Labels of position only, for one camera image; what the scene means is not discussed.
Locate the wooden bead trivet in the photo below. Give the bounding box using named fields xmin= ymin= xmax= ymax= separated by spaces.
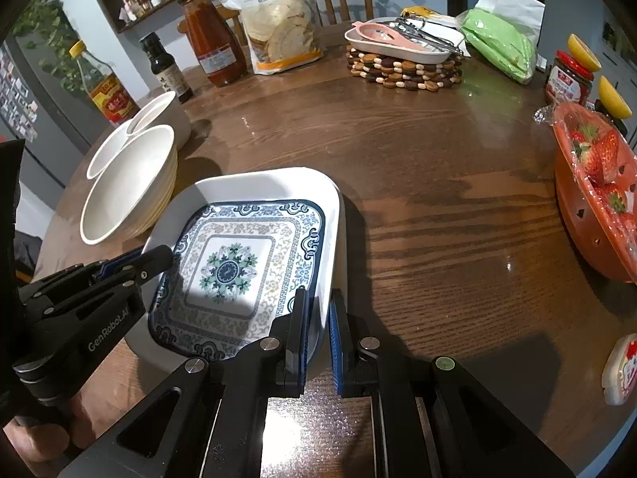
xmin=347 ymin=45 xmax=463 ymax=93

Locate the pink slotted spoon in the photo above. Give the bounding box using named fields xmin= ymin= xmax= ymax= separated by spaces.
xmin=352 ymin=21 xmax=434 ymax=49

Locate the grey refrigerator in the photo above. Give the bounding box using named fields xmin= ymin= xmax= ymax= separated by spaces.
xmin=0 ymin=37 xmax=95 ymax=165

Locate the small white bowl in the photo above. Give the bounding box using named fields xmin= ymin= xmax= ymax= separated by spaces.
xmin=86 ymin=118 xmax=143 ymax=180

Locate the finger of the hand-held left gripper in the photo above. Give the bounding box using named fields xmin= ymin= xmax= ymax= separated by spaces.
xmin=96 ymin=245 xmax=175 ymax=284

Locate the white cup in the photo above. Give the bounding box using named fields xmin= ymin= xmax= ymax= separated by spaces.
xmin=125 ymin=92 xmax=193 ymax=150

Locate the green packet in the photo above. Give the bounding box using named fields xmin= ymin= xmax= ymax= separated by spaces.
xmin=458 ymin=8 xmax=538 ymax=85

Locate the white rectangular tray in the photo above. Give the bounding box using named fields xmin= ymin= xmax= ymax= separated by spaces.
xmin=344 ymin=16 xmax=466 ymax=65

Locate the blue patterned square plate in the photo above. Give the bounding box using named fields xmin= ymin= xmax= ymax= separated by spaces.
xmin=148 ymin=200 xmax=326 ymax=362

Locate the white rectangular plate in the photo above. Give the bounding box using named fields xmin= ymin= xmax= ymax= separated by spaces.
xmin=124 ymin=167 xmax=344 ymax=374

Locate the orange colander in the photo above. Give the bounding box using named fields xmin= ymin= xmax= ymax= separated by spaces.
xmin=552 ymin=102 xmax=637 ymax=282

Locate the yellow cap vinegar bottle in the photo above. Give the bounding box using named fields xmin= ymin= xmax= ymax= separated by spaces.
xmin=68 ymin=40 xmax=141 ymax=126

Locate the orange basket of strawberries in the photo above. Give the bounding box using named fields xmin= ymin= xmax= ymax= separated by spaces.
xmin=533 ymin=102 xmax=637 ymax=260

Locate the lemon half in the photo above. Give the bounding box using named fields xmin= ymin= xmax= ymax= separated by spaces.
xmin=569 ymin=34 xmax=602 ymax=73
xmin=597 ymin=76 xmax=633 ymax=120

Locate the white red lidded container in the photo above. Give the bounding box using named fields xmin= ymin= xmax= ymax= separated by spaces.
xmin=601 ymin=333 xmax=637 ymax=406

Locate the dark cloth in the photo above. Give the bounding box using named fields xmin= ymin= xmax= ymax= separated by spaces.
xmin=14 ymin=231 xmax=45 ymax=280

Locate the group of fridge magnets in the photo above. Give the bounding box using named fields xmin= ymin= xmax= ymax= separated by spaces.
xmin=0 ymin=50 xmax=39 ymax=135

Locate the dark soy sauce bottle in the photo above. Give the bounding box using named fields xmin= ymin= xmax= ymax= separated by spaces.
xmin=139 ymin=32 xmax=195 ymax=104

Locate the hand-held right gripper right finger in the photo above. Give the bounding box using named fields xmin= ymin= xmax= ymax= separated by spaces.
xmin=327 ymin=289 xmax=580 ymax=478

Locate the strawberry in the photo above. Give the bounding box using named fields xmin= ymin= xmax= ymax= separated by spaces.
xmin=594 ymin=183 xmax=632 ymax=216
xmin=571 ymin=128 xmax=621 ymax=183

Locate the yellow snack packet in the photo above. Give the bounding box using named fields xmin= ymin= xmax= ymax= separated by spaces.
xmin=401 ymin=6 xmax=459 ymax=28

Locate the white flour bag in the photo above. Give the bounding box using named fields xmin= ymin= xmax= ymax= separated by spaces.
xmin=220 ymin=0 xmax=326 ymax=76

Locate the red sauce jar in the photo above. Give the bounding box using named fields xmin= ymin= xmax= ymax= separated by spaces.
xmin=545 ymin=51 xmax=595 ymax=106

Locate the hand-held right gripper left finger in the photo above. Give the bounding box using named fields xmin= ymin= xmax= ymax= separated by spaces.
xmin=60 ymin=288 xmax=309 ymax=478

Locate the green hanging plant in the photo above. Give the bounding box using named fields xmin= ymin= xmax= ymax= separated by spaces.
xmin=15 ymin=0 xmax=84 ymax=95

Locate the person's left hand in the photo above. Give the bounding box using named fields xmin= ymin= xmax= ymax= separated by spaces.
xmin=2 ymin=393 xmax=95 ymax=464

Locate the red sauce bottle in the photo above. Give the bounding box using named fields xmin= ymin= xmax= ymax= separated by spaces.
xmin=178 ymin=0 xmax=248 ymax=87

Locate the metal whisk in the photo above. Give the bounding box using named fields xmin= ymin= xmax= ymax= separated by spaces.
xmin=393 ymin=17 xmax=471 ymax=55

